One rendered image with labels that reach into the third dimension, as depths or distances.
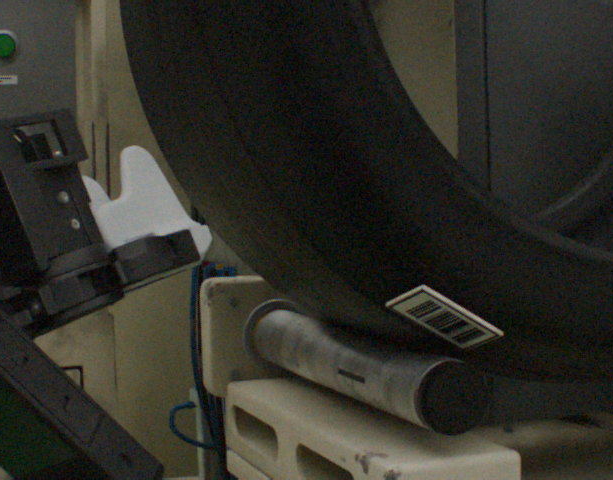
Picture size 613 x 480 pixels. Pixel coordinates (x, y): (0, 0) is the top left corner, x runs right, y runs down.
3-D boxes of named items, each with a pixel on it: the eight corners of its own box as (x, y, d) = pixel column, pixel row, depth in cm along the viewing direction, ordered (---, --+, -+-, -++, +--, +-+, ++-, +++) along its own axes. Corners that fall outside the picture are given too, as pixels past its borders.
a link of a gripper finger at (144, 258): (212, 215, 56) (84, 254, 48) (226, 248, 56) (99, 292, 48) (136, 252, 58) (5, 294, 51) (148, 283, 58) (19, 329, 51)
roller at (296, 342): (302, 361, 108) (250, 363, 107) (301, 307, 108) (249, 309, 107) (490, 434, 75) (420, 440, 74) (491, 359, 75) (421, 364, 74)
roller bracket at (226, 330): (202, 393, 108) (198, 277, 108) (609, 359, 121) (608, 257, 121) (212, 399, 105) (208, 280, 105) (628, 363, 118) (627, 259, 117)
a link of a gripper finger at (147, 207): (212, 122, 61) (88, 147, 53) (260, 238, 61) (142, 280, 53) (164, 147, 62) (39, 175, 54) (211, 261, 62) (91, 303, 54)
